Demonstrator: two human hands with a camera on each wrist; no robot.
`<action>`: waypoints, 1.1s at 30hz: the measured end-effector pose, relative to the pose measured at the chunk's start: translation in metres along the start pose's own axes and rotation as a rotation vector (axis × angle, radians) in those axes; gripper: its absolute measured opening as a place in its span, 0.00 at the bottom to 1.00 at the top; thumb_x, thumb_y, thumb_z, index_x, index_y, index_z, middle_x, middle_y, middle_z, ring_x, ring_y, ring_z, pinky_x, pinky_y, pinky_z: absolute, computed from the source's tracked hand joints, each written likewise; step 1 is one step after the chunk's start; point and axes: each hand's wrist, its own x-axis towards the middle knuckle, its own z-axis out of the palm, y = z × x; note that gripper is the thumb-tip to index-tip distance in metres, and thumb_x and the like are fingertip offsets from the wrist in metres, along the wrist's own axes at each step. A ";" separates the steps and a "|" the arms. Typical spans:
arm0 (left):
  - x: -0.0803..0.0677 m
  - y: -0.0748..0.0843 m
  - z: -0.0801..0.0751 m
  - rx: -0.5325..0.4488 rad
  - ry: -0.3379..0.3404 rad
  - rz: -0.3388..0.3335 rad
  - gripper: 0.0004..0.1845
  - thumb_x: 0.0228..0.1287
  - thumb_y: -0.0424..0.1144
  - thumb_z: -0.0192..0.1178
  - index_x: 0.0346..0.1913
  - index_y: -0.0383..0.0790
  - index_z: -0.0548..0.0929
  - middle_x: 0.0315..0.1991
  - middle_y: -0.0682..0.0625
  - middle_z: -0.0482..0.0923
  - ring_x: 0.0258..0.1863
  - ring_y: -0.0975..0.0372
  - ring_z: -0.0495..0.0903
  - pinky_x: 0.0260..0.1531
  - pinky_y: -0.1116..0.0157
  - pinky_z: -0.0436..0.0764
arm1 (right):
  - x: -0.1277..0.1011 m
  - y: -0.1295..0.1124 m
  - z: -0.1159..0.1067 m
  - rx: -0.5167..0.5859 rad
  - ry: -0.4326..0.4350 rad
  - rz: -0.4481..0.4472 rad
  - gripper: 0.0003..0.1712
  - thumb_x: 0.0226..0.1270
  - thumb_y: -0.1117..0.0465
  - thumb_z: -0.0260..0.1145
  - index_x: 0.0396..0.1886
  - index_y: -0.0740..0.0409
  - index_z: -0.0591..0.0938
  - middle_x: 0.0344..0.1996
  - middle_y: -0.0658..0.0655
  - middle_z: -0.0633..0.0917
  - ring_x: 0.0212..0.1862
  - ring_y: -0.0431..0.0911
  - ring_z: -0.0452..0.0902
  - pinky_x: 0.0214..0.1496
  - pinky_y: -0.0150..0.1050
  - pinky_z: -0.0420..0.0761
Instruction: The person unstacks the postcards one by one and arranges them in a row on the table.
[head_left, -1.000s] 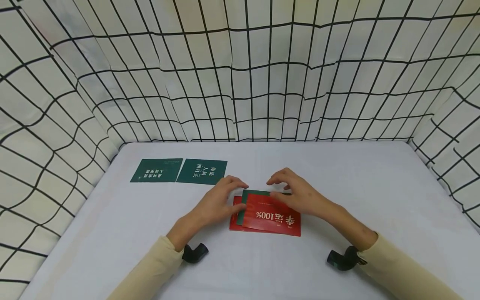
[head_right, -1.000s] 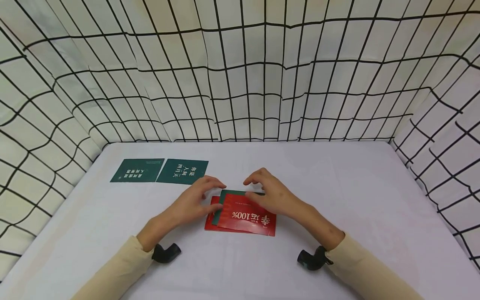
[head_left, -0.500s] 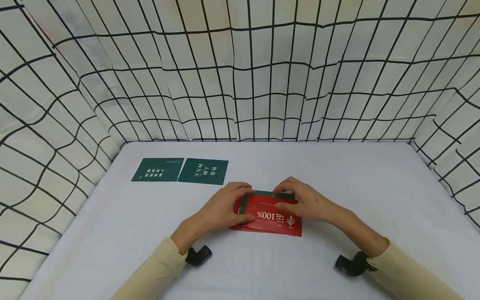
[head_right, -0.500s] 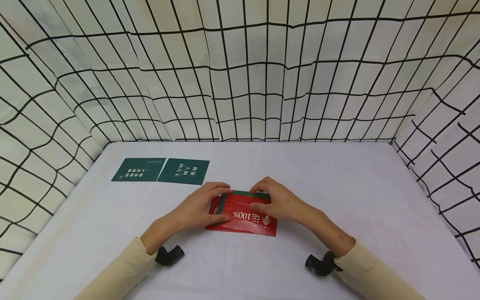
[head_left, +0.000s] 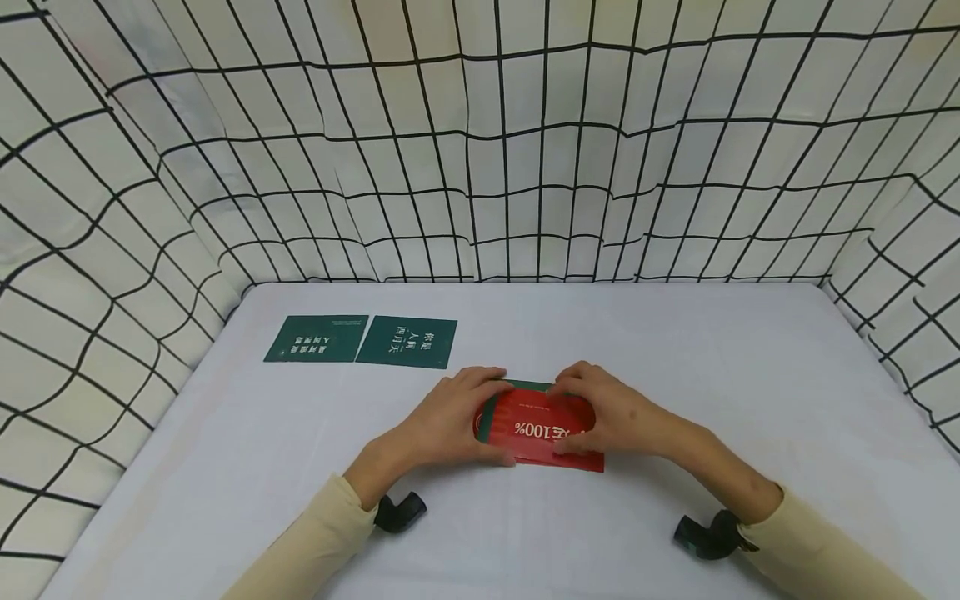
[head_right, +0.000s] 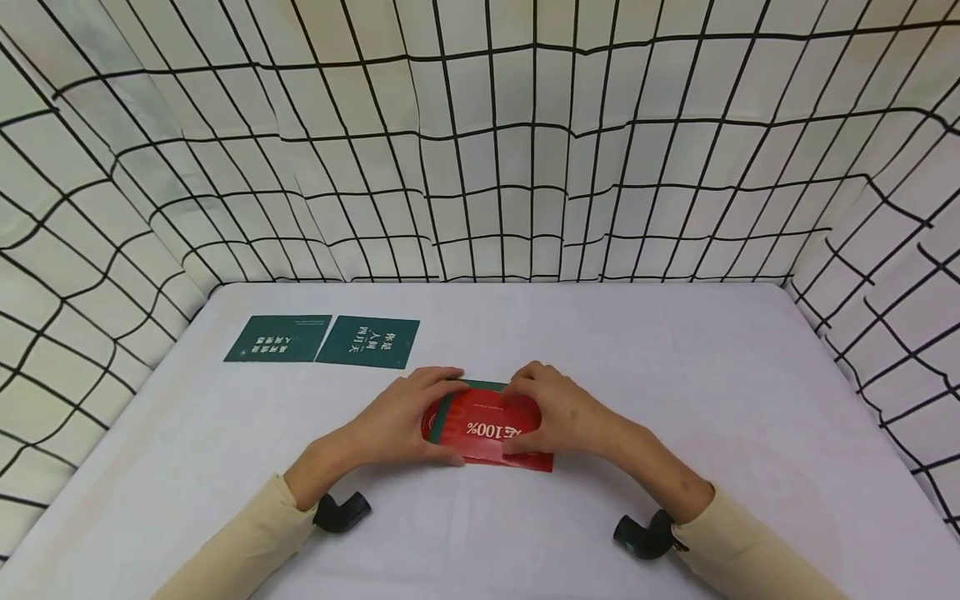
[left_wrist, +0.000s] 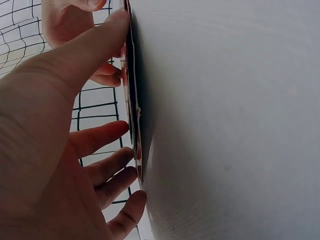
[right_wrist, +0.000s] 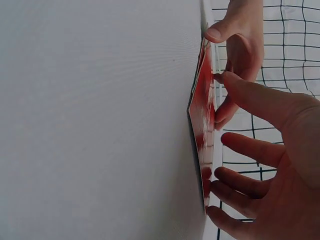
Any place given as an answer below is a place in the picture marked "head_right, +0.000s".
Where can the person's right hand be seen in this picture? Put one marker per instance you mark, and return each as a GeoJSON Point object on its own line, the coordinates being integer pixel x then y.
{"type": "Point", "coordinates": [577, 417]}

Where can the person's left hand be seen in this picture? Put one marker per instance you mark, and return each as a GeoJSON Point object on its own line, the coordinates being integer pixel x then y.
{"type": "Point", "coordinates": [390, 425]}

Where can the person's right index finger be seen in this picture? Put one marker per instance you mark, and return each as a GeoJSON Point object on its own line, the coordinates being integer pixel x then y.
{"type": "Point", "coordinates": [521, 379]}

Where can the person's right thumb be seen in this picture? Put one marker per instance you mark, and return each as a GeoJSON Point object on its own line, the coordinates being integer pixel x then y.
{"type": "Point", "coordinates": [521, 442]}

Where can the person's left index finger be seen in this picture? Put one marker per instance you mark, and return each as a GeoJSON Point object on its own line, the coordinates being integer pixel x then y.
{"type": "Point", "coordinates": [442, 379]}

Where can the person's left thumb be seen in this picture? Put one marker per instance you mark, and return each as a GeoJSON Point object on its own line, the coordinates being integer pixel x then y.
{"type": "Point", "coordinates": [445, 454]}

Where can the red paper envelope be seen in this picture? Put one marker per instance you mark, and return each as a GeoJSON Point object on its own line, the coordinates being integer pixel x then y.
{"type": "Point", "coordinates": [487, 425]}

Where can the person's left forearm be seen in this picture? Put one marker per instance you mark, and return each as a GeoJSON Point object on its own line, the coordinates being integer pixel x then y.
{"type": "Point", "coordinates": [262, 533]}

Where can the person's right forearm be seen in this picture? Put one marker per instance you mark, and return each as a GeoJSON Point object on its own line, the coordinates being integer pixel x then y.
{"type": "Point", "coordinates": [720, 533]}

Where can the green card large white text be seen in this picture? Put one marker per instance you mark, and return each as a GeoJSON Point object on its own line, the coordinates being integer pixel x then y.
{"type": "Point", "coordinates": [369, 342]}

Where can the black wrist band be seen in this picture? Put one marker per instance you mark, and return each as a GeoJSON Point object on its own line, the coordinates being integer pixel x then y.
{"type": "Point", "coordinates": [643, 537]}
{"type": "Point", "coordinates": [341, 512]}

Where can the green card small white text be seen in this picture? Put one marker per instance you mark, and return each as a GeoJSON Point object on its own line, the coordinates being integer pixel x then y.
{"type": "Point", "coordinates": [279, 338]}

